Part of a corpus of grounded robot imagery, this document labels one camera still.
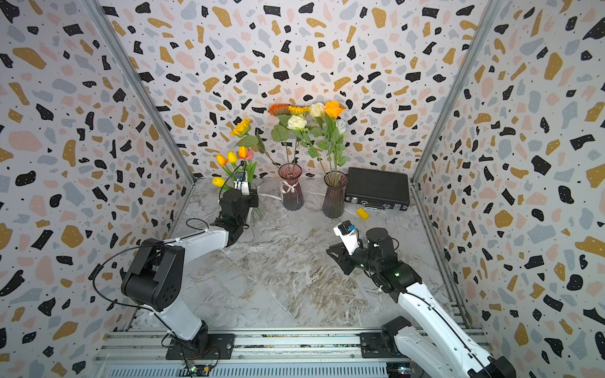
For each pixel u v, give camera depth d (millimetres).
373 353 731
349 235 647
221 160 880
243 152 817
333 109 856
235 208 702
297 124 843
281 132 922
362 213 1092
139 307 838
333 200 1003
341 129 895
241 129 816
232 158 880
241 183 768
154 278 468
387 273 562
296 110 870
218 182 802
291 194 1003
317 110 876
